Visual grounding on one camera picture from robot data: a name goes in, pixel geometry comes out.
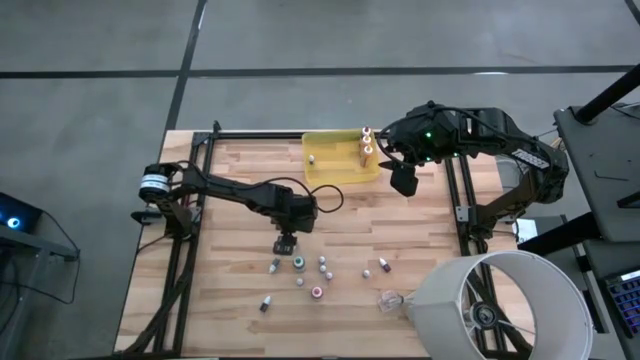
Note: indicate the black aluminium table frame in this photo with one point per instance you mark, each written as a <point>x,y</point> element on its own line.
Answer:
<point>260,134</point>

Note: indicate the keyboard with lit keys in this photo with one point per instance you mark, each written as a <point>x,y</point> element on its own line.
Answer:
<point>625,300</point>

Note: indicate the white lamp shade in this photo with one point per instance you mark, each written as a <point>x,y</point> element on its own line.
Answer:
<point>440,320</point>

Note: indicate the white paper label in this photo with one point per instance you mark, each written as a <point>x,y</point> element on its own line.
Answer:
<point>525,230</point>

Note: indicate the dark grey desk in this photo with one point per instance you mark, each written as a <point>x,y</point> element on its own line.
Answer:
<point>595,165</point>

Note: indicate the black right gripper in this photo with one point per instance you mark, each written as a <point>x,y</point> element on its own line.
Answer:
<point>425,142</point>

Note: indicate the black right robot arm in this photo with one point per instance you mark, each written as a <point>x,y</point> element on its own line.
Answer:
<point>500,132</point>

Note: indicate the small white black-label dropper bottle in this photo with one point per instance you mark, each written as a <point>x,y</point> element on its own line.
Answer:
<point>274,265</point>

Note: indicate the small brown dropper bottle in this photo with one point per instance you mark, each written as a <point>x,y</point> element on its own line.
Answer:
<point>385,265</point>

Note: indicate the black pole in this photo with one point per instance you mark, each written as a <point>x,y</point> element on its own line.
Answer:
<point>610,92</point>

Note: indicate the black frame clamp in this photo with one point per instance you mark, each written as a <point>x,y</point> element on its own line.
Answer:
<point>216,126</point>

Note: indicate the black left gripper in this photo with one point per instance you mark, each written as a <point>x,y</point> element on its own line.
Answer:
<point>297,212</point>

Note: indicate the blue-lit computer tower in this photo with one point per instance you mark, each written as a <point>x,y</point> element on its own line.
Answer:
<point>20,215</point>

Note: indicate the grey metal stand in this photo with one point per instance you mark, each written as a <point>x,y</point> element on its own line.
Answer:
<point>40,247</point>

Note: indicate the large green food coloring bottle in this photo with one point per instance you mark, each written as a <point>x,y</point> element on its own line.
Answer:
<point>299,262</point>

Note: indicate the yellow translucent plastic tray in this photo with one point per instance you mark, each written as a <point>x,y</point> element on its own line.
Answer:
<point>340,170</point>

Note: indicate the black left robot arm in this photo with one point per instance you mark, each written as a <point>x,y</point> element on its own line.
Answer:
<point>225,189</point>

